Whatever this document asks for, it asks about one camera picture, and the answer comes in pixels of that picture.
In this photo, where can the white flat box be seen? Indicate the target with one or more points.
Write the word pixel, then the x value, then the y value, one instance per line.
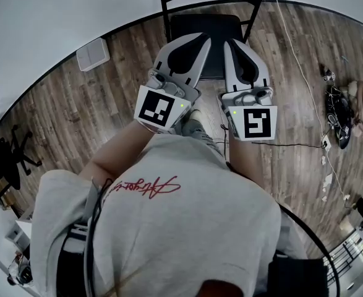
pixel 93 54

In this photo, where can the black waist pack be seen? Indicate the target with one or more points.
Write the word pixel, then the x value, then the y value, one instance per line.
pixel 298 277

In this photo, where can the black metal railing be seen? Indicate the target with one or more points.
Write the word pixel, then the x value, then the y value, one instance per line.
pixel 345 254

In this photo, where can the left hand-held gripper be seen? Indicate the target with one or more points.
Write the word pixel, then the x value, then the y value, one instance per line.
pixel 156 108

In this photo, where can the black folding chair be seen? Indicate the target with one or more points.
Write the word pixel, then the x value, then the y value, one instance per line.
pixel 204 45

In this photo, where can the white power strip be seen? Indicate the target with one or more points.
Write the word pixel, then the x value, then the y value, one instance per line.
pixel 326 142

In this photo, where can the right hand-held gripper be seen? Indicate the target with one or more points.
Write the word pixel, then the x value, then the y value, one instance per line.
pixel 257 122

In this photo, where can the small black and white device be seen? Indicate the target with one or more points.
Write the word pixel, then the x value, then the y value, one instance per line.
pixel 329 75

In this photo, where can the white shelf unit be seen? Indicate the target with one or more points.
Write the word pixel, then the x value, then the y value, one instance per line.
pixel 18 232

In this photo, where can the person's right forearm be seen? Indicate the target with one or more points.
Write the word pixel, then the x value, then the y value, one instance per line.
pixel 246 159

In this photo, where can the person's grey shoe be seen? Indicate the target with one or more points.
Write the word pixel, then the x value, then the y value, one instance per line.
pixel 196 128

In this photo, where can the person's grey shirt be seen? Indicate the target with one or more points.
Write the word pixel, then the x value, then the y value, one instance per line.
pixel 181 234

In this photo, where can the person's left forearm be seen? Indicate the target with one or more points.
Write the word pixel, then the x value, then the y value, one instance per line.
pixel 119 153

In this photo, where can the brown box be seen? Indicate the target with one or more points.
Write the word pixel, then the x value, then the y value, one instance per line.
pixel 3 195

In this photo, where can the black office chair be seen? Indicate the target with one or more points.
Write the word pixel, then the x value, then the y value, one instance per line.
pixel 9 159

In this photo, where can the black bag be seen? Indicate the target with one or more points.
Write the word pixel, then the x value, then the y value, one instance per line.
pixel 339 113

